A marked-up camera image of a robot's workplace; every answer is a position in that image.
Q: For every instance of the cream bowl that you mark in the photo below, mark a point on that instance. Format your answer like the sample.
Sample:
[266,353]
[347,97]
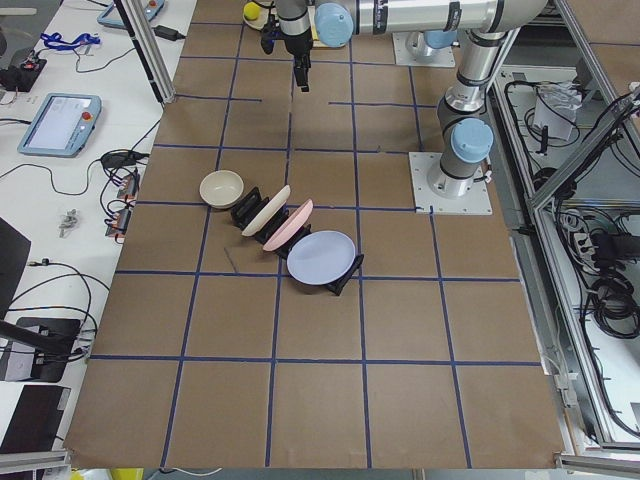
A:
[221,189]

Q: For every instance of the black power adapter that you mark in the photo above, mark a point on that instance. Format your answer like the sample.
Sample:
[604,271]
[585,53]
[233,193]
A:
[168,33]

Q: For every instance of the black dish rack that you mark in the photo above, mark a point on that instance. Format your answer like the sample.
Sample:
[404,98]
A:
[250,205]

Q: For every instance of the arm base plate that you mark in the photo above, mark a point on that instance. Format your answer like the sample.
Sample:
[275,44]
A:
[402,56]
[436,193]

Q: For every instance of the blue plate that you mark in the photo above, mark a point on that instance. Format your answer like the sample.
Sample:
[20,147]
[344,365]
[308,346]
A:
[321,257]

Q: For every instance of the crumpled white paper bag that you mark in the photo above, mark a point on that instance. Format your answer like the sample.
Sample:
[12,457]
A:
[556,109]

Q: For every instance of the black monitor stand base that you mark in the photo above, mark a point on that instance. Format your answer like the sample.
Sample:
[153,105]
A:
[38,348]

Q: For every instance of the cream white plate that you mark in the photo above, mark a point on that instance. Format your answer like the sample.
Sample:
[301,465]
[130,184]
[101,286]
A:
[267,212]

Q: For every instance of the pink plate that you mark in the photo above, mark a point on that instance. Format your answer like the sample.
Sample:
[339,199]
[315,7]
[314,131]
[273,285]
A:
[287,230]

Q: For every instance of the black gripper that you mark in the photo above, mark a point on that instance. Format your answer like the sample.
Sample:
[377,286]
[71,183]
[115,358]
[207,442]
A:
[298,44]

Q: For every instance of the aluminium frame post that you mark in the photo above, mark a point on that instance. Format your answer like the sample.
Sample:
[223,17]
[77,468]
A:
[145,44]

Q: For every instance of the yellow lemon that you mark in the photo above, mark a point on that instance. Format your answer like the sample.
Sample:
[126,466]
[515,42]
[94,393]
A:
[251,11]

